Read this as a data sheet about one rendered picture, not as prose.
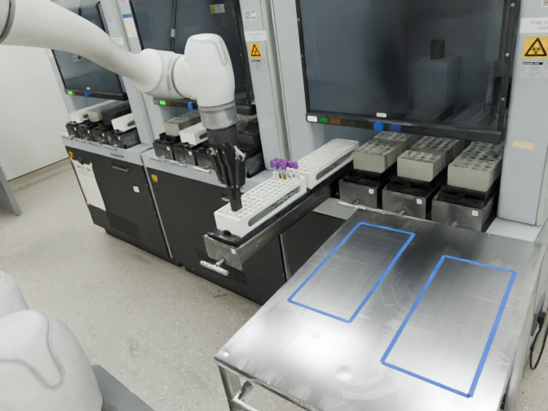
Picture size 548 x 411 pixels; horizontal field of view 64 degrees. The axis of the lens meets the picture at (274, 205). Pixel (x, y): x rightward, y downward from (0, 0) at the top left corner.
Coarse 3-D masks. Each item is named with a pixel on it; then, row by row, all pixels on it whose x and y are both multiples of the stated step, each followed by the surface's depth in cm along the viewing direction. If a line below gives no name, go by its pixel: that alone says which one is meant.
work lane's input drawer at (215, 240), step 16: (352, 160) 152; (336, 176) 145; (320, 192) 138; (288, 208) 129; (304, 208) 133; (272, 224) 123; (288, 224) 129; (208, 240) 121; (224, 240) 117; (240, 240) 116; (256, 240) 119; (272, 240) 124; (208, 256) 125; (224, 256) 120; (240, 256) 115; (224, 272) 115
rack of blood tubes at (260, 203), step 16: (272, 176) 137; (304, 176) 134; (256, 192) 129; (272, 192) 128; (288, 192) 128; (224, 208) 123; (256, 208) 121; (272, 208) 131; (224, 224) 119; (240, 224) 115; (256, 224) 120
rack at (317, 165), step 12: (336, 144) 154; (348, 144) 152; (312, 156) 147; (324, 156) 146; (336, 156) 145; (348, 156) 153; (300, 168) 140; (312, 168) 139; (324, 168) 140; (336, 168) 146; (312, 180) 137
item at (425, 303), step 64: (320, 256) 104; (384, 256) 100; (448, 256) 97; (512, 256) 94; (256, 320) 87; (320, 320) 85; (384, 320) 83; (448, 320) 80; (512, 320) 78; (256, 384) 76; (320, 384) 72; (384, 384) 70; (448, 384) 69; (512, 384) 115
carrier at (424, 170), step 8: (400, 160) 132; (408, 160) 131; (416, 160) 130; (424, 160) 129; (400, 168) 134; (408, 168) 132; (416, 168) 130; (424, 168) 128; (432, 168) 127; (408, 176) 133; (416, 176) 131; (424, 176) 130; (432, 176) 128
